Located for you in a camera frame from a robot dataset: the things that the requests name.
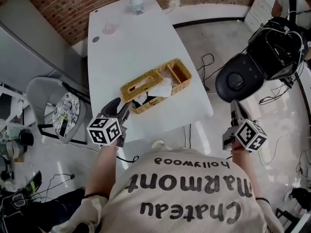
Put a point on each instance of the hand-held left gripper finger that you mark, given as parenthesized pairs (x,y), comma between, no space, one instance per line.
(125,113)

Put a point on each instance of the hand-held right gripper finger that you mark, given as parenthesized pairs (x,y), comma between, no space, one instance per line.
(236,107)

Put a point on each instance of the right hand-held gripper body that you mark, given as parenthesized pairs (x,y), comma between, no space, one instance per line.
(250,135)

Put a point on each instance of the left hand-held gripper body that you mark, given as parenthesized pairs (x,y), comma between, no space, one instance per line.
(104,130)

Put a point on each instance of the woven wicker box lid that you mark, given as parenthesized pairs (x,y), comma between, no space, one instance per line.
(142,84)

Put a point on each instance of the woven wicker box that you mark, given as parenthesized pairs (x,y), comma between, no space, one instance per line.
(182,76)

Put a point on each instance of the person's left forearm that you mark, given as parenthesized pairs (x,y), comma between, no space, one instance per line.
(103,171)

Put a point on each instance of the person's right forearm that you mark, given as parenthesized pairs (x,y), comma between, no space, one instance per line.
(246,173)

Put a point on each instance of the black office chair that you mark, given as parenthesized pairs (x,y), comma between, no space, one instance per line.
(238,78)

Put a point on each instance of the black smartphone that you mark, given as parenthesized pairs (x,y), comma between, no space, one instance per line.
(63,128)

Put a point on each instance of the floral round seat cushion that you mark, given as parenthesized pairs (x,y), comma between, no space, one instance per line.
(66,110)

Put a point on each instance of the white tissue paper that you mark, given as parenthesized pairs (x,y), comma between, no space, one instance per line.
(163,88)

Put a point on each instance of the beige shoe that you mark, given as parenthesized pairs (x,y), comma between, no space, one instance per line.
(160,145)

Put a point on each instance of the grey chair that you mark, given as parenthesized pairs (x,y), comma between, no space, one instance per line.
(39,93)

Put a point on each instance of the black round pot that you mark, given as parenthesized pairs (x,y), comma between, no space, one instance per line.
(26,137)

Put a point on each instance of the dark round disc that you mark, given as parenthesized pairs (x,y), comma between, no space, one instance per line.
(96,39)

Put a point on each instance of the pink glass dish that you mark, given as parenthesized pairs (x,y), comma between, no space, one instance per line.
(109,28)

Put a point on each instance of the black and green device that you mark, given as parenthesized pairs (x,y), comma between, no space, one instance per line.
(32,183)

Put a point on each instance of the black metal stand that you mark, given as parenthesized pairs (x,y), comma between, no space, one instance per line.
(289,217)

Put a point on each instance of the silver round container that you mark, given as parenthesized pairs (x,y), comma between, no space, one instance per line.
(14,149)

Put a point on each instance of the beige printed shirt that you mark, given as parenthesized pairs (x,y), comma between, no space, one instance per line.
(179,198)

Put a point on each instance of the black fabric bag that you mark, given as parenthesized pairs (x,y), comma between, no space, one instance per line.
(56,212)

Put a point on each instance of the white drawer cabinet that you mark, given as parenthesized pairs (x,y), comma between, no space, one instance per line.
(258,11)

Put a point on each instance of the clear plastic water bottle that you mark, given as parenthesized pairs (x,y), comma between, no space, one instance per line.
(137,5)

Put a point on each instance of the grey cabinet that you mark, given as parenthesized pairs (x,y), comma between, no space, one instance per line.
(26,52)

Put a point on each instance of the white power adapter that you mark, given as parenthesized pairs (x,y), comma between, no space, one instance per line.
(173,5)

